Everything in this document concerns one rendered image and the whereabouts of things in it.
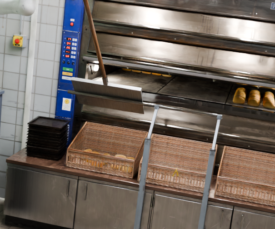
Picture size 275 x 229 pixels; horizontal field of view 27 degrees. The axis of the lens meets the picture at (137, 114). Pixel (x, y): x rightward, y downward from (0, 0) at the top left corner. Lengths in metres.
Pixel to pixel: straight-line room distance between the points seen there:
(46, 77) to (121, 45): 0.73
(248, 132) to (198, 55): 0.74
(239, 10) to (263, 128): 0.97
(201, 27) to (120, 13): 0.67
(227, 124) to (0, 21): 2.12
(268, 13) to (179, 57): 0.77
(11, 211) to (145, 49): 1.71
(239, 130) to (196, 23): 0.93
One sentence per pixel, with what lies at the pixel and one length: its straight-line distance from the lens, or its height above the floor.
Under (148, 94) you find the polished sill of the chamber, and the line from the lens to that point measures 4.74.
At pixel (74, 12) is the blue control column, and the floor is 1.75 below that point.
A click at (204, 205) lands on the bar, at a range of 4.27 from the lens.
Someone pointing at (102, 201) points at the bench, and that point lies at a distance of 4.48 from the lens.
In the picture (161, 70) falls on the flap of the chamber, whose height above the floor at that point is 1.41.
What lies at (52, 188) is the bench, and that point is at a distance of 4.58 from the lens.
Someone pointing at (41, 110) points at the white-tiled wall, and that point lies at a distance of 5.04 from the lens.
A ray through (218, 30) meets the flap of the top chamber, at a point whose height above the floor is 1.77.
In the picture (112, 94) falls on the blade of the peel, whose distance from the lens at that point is 4.41.
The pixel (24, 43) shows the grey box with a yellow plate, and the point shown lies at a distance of 4.97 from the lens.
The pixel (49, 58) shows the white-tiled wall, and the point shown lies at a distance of 4.94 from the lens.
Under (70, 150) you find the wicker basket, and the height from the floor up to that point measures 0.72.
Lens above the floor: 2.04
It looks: 13 degrees down
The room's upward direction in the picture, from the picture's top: 7 degrees clockwise
